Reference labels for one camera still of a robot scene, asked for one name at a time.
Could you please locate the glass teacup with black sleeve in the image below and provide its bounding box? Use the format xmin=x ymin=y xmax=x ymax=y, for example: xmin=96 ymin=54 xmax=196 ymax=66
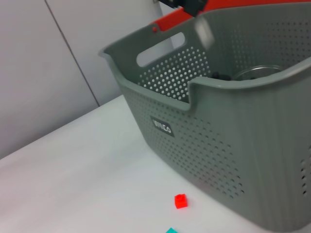
xmin=232 ymin=64 xmax=282 ymax=82

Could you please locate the grey-green perforated storage bin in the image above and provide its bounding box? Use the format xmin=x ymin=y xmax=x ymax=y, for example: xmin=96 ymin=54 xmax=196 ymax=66
xmin=98 ymin=3 xmax=311 ymax=231

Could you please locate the small red building block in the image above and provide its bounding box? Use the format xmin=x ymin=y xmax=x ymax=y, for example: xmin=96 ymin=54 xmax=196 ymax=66
xmin=174 ymin=193 xmax=190 ymax=210

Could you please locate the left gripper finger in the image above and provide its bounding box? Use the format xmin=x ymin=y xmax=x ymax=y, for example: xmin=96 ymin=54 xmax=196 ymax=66
xmin=157 ymin=0 xmax=182 ymax=8
xmin=182 ymin=0 xmax=207 ymax=17

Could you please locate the orange-red bin carrying handle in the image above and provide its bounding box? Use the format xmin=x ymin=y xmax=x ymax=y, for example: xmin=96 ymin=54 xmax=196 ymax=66
xmin=149 ymin=0 xmax=311 ymax=33

